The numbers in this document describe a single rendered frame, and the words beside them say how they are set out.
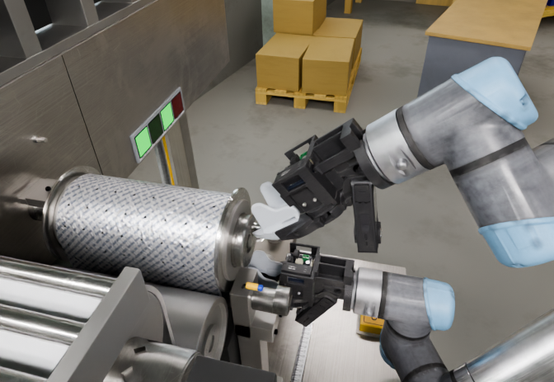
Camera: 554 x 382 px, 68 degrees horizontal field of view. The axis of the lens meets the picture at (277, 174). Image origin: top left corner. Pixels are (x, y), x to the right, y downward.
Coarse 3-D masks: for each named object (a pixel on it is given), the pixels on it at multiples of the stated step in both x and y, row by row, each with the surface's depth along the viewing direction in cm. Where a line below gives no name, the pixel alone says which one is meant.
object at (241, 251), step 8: (240, 216) 57; (248, 216) 57; (240, 224) 56; (248, 224) 57; (240, 232) 55; (248, 232) 57; (232, 240) 55; (240, 240) 55; (248, 240) 58; (232, 248) 55; (240, 248) 55; (248, 248) 60; (232, 256) 56; (240, 256) 55; (248, 256) 59; (232, 264) 57; (240, 264) 56
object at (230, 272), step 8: (240, 200) 58; (56, 208) 59; (240, 208) 57; (248, 208) 61; (56, 216) 58; (232, 216) 55; (232, 224) 55; (232, 232) 55; (224, 240) 53; (224, 248) 53; (224, 256) 53; (224, 264) 54; (224, 272) 55; (232, 272) 57; (232, 280) 58
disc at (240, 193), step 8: (232, 192) 56; (240, 192) 58; (232, 200) 55; (248, 200) 63; (224, 208) 54; (232, 208) 55; (224, 216) 53; (224, 224) 53; (224, 232) 53; (216, 240) 52; (216, 248) 52; (216, 256) 52; (216, 264) 52; (216, 272) 53; (216, 280) 53; (224, 280) 56; (224, 288) 56
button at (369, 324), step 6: (360, 318) 85; (366, 318) 85; (372, 318) 85; (378, 318) 85; (360, 324) 84; (366, 324) 84; (372, 324) 84; (378, 324) 84; (360, 330) 85; (366, 330) 85; (372, 330) 84; (378, 330) 84
